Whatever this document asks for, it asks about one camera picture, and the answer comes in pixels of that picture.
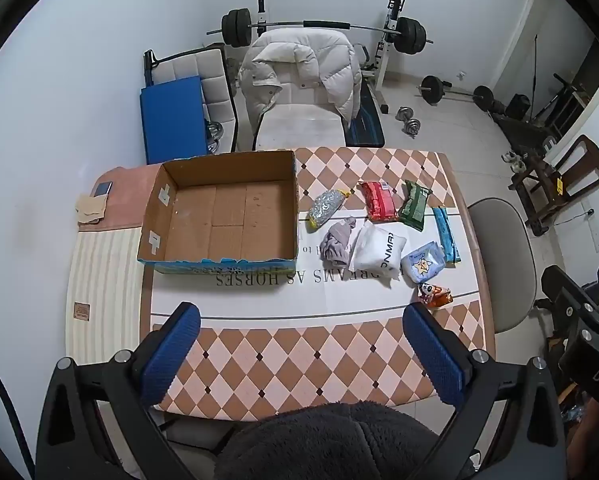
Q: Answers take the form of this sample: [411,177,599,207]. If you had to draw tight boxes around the cardboard box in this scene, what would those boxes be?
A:
[137,149,300,275]

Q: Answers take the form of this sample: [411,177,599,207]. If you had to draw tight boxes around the chrome weight plates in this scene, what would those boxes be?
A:
[204,120,225,154]

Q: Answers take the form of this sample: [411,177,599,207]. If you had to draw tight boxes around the orange snack packet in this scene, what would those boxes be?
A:
[418,282,453,309]

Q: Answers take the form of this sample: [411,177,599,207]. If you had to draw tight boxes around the light blue tissue packet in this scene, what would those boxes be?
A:
[400,241,447,288]

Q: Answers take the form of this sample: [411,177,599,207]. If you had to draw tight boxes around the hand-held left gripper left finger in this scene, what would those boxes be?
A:
[36,302,215,480]

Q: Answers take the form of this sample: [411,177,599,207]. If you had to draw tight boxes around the white tufted chair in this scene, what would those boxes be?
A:
[144,45,238,153]

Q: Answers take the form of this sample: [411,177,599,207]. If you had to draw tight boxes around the barbell with black plates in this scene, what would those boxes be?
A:
[207,8,434,56]

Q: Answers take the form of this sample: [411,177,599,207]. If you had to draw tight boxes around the grey cloth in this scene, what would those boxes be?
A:
[319,216,359,268]

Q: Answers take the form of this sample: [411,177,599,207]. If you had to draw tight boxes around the person's dark fleece clothing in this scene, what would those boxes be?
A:
[214,400,460,480]

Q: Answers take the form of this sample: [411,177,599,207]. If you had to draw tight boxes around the grey round chair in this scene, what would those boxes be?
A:
[467,197,537,336]

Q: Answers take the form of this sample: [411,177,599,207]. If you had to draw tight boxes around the black exercise machine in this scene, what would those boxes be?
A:
[489,74,583,161]

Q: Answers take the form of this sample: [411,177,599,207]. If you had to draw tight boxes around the white puffer jacket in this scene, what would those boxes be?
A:
[238,27,363,133]

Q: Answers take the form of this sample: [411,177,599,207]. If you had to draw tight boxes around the white soft packet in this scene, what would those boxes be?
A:
[349,222,407,288]

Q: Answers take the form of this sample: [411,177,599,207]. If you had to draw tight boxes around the weight bench with rack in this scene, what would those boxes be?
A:
[252,0,405,148]

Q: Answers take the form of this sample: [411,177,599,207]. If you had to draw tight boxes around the beige cloth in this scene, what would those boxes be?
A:
[76,192,109,224]

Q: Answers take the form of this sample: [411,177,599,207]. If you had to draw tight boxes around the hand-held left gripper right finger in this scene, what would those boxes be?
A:
[402,302,567,480]

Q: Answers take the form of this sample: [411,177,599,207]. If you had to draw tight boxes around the blue folder board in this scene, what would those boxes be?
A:
[140,76,210,165]

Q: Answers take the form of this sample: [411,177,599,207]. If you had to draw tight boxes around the black box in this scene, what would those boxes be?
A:
[507,94,531,120]

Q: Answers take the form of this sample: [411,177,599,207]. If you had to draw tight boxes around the cream striped mat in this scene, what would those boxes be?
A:
[66,227,153,366]

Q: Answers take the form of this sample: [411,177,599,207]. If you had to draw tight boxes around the brown wooden chair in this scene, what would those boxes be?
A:
[509,135,599,236]

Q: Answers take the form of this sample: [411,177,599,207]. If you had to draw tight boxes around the long blue packet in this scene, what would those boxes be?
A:
[432,206,464,266]

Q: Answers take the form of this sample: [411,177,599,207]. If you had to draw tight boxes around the pink mat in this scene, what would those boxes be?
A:
[77,165,163,233]

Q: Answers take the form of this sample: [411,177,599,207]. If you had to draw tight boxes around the green soft packet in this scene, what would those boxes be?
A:
[397,179,433,232]

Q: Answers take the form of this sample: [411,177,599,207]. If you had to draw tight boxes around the checkered tablecloth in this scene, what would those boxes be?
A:
[147,147,496,423]

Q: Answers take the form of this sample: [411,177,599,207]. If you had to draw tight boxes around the black cable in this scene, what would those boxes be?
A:
[554,209,595,224]

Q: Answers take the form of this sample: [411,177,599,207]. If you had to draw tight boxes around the red soft packet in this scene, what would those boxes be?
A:
[357,181,399,223]

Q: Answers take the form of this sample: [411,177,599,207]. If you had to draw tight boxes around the black pole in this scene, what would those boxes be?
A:
[531,35,539,113]

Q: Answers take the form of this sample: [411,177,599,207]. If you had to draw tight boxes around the short barbell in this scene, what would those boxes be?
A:
[418,75,495,112]

